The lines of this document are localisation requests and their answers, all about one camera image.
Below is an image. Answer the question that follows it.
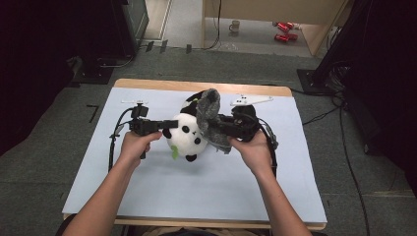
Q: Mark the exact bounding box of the person's left hand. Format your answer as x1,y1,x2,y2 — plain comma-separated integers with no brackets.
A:
119,130,163,169

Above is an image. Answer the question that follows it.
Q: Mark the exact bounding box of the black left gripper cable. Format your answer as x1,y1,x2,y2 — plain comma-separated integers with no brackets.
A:
107,107,135,174

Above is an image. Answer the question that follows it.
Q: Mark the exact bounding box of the black stand pole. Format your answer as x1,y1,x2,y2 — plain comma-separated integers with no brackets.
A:
314,0,376,85

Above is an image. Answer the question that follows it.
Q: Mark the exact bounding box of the panda plush toy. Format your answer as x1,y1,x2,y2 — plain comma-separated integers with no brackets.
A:
162,88,214,163

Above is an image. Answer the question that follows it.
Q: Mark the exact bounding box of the hanging black cable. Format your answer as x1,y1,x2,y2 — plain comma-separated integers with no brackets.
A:
201,0,223,51

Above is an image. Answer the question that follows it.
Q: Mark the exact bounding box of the dark curtain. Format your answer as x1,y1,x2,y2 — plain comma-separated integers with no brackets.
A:
0,0,114,157
340,0,417,198

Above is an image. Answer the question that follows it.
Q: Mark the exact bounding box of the person's beige clothing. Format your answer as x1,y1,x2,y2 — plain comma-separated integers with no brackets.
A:
134,225,269,236

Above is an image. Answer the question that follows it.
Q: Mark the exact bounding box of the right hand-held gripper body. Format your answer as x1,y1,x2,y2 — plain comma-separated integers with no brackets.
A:
225,94,274,143

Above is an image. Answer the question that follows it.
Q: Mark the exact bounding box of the person's right hand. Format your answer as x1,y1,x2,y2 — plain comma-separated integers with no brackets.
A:
227,129,275,177

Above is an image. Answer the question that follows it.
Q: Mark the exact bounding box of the wooden table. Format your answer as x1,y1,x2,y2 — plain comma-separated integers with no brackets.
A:
62,78,328,230

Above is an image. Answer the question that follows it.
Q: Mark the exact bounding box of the pale blue table sheet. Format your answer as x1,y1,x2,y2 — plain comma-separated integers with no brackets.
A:
62,87,328,224

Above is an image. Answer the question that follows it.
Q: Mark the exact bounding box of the long black floor cable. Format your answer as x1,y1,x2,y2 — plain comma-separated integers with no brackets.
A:
337,97,372,236

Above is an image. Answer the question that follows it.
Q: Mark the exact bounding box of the black stand base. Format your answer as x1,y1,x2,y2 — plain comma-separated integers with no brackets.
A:
296,68,336,96
71,58,115,86

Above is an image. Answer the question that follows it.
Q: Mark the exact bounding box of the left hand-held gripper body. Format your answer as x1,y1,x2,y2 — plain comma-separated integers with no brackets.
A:
120,99,162,160

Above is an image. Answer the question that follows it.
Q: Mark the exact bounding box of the dark cabinet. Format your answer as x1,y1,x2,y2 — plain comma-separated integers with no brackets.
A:
110,0,150,59

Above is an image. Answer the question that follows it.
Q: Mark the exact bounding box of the short black floor cable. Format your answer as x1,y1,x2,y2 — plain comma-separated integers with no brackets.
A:
301,106,342,127

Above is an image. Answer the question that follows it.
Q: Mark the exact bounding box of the bundle of black cables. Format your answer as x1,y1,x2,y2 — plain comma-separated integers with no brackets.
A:
327,62,350,97

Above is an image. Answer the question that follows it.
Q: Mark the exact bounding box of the wooden cabinet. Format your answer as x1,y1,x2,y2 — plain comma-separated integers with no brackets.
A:
201,0,349,57

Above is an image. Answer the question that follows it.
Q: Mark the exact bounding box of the grey knitted doll garment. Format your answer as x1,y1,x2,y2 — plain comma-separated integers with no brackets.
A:
195,88,243,155

